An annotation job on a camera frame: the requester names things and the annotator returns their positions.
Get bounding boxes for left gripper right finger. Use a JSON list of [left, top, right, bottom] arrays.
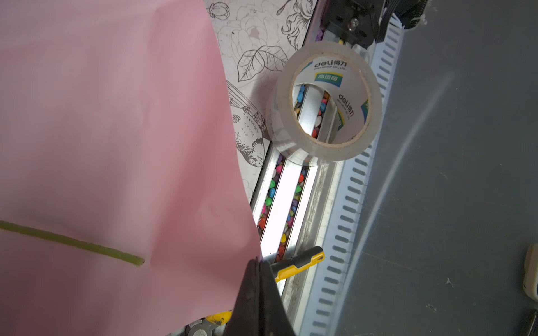
[[259, 261, 296, 336]]

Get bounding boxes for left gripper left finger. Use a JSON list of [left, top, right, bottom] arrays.
[[224, 259, 261, 336]]

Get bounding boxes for purple pink wrapping paper sheet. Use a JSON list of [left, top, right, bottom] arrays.
[[1, 1, 260, 335]]

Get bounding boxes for white fake rose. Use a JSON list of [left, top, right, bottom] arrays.
[[1, 221, 145, 266]]

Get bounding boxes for clear tape roll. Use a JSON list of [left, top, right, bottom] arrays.
[[266, 41, 382, 166]]

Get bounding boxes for yellow handled pliers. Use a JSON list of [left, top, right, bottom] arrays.
[[184, 246, 325, 335]]

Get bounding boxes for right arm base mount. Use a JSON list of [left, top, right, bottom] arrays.
[[321, 0, 428, 48]]

